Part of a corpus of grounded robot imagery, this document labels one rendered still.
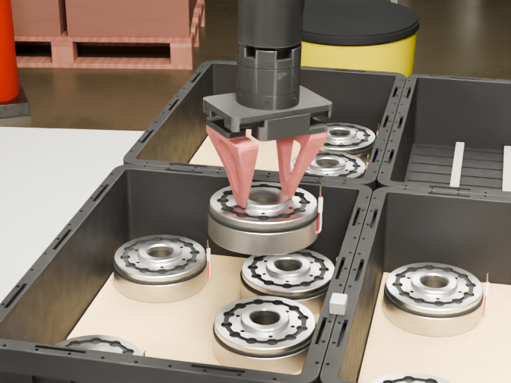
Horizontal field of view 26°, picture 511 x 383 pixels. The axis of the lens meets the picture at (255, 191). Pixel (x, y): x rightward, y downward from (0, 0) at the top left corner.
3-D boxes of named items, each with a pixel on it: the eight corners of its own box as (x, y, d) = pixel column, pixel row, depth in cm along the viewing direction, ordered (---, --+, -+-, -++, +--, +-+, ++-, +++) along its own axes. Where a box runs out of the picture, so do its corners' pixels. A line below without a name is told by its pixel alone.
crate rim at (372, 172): (373, 204, 124) (374, 184, 123) (119, 181, 130) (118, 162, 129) (406, 88, 160) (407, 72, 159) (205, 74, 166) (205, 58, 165)
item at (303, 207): (303, 235, 98) (303, 229, 98) (195, 220, 101) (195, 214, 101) (327, 194, 107) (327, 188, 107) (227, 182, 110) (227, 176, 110)
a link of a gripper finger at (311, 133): (224, 192, 105) (226, 99, 102) (289, 180, 109) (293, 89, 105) (258, 219, 100) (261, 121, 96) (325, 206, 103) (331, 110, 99)
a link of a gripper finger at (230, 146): (203, 196, 104) (204, 102, 101) (269, 185, 108) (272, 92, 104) (236, 223, 99) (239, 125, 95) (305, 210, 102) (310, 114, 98)
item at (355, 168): (356, 189, 140) (356, 185, 140) (279, 179, 143) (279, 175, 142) (372, 159, 149) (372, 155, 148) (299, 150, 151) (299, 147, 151)
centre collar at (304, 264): (303, 283, 117) (303, 278, 117) (259, 276, 118) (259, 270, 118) (315, 262, 121) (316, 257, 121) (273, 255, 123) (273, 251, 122)
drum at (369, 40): (404, 197, 341) (417, -2, 315) (408, 257, 305) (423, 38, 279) (277, 192, 344) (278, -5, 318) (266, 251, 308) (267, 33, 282)
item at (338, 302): (344, 315, 98) (344, 304, 97) (328, 314, 98) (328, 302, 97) (347, 305, 99) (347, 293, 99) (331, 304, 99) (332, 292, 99)
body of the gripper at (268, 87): (201, 116, 101) (201, 37, 98) (296, 102, 106) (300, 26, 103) (233, 138, 96) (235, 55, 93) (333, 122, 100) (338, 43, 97)
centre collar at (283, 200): (282, 215, 101) (282, 209, 101) (230, 209, 102) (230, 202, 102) (295, 196, 106) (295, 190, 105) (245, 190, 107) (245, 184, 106)
